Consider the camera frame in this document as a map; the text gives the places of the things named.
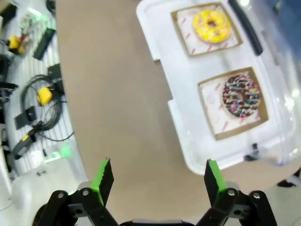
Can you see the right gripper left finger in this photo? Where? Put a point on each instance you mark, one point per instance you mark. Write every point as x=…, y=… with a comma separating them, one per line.
x=107, y=179

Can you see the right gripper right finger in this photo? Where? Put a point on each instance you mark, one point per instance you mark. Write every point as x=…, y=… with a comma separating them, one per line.
x=212, y=181

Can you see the chocolate rainbow sprinkle donut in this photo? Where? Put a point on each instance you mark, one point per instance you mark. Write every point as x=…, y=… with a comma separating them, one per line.
x=235, y=107

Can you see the white printed paper liner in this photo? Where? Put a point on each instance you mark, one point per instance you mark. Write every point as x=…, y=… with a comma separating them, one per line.
x=188, y=35
x=211, y=99

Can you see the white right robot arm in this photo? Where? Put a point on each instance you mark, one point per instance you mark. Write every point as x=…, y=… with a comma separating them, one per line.
x=42, y=181

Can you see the yellow donut in box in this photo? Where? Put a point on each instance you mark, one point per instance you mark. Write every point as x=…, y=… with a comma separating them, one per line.
x=191, y=53

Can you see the yellow glazed donut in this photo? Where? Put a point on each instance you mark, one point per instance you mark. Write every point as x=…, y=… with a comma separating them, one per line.
x=203, y=31

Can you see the white power strip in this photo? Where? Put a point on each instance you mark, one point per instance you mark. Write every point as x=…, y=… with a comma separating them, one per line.
x=53, y=155

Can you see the white plastic serving tray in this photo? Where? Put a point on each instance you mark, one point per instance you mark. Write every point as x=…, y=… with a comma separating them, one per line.
x=178, y=99

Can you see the black yellow handheld controller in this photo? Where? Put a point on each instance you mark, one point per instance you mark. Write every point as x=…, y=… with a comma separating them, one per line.
x=23, y=143

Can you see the small black box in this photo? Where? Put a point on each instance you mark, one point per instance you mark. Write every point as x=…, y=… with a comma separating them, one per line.
x=54, y=70

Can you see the clear hinged tray lid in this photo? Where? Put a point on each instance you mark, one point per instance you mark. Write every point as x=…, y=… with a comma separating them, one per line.
x=277, y=70

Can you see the black power adapter brick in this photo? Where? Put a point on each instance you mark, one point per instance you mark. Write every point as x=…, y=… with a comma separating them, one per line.
x=44, y=43

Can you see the black flat bracket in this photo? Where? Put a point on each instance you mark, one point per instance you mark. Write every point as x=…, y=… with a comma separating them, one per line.
x=24, y=117

